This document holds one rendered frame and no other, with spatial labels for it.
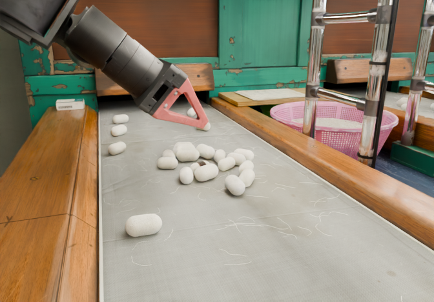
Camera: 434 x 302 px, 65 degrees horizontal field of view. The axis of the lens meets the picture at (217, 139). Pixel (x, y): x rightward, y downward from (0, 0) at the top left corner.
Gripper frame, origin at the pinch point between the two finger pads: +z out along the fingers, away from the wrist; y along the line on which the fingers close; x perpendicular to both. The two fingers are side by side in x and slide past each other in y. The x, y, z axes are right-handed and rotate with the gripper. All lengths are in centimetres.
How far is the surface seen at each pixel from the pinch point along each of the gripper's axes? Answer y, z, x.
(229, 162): -0.2, 7.5, 2.2
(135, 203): -6.3, -2.5, 12.7
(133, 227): -14.2, -4.1, 12.2
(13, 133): 127, -19, 59
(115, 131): 22.9, -4.0, 12.2
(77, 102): 40.8, -11.6, 15.0
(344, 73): 42, 43, -37
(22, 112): 127, -22, 48
